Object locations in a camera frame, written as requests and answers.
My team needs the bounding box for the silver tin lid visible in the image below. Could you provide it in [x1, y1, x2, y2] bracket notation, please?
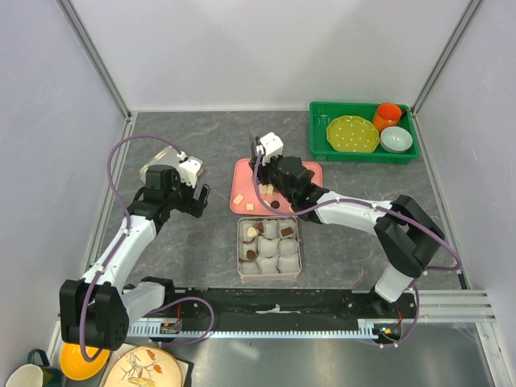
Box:
[139, 146, 183, 183]

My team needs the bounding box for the pink chocolate tray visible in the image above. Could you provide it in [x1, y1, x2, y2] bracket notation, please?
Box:
[228, 158, 324, 217]

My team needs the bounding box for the pink square chocolate tin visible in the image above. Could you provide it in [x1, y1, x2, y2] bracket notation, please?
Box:
[236, 217, 302, 282]

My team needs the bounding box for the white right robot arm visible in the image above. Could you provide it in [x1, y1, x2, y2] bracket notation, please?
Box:
[249, 155, 446, 318]

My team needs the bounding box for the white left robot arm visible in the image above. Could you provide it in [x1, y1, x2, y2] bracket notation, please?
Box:
[59, 159, 210, 350]

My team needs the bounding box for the brown rectangular chocolate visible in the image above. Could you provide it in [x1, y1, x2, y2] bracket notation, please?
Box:
[281, 227, 293, 236]

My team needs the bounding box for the white heart chocolate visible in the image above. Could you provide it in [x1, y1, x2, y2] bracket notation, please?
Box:
[247, 227, 259, 238]

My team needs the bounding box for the yellow-green dotted plate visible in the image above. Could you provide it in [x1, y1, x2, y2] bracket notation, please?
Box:
[326, 115, 380, 153]

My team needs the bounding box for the green plastic bin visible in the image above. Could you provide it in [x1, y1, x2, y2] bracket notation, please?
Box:
[309, 102, 419, 164]

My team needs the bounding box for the pale green bowl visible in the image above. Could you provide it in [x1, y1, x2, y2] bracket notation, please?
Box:
[380, 126, 414, 153]

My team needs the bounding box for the orange cup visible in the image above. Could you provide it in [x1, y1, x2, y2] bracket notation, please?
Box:
[372, 102, 402, 132]

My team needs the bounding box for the decorated bird plate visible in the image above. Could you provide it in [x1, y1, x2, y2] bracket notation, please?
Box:
[103, 346, 185, 387]

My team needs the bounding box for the yellow bowl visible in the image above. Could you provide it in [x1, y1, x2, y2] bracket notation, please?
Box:
[60, 343, 111, 381]

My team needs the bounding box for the dark green mug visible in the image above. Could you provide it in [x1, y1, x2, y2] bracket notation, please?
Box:
[27, 348, 63, 387]

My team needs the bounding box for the white mug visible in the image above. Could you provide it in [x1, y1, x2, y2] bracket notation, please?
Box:
[6, 364, 44, 387]

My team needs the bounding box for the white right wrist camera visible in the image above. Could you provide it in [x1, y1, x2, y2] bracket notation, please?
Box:
[253, 132, 284, 164]

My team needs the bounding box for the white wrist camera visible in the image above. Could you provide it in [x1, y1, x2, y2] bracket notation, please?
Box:
[176, 152, 205, 188]
[253, 132, 284, 164]

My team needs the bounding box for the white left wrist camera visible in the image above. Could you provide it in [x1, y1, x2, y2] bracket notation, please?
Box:
[176, 152, 205, 188]

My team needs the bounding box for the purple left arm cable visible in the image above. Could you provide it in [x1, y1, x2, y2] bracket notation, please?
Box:
[78, 135, 214, 362]

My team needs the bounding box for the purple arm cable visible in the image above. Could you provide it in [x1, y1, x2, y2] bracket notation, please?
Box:
[252, 151, 463, 350]
[78, 135, 214, 362]

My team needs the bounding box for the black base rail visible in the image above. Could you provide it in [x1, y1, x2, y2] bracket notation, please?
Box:
[129, 288, 416, 339]

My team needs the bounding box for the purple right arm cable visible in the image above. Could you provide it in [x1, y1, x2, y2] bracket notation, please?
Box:
[252, 151, 463, 350]

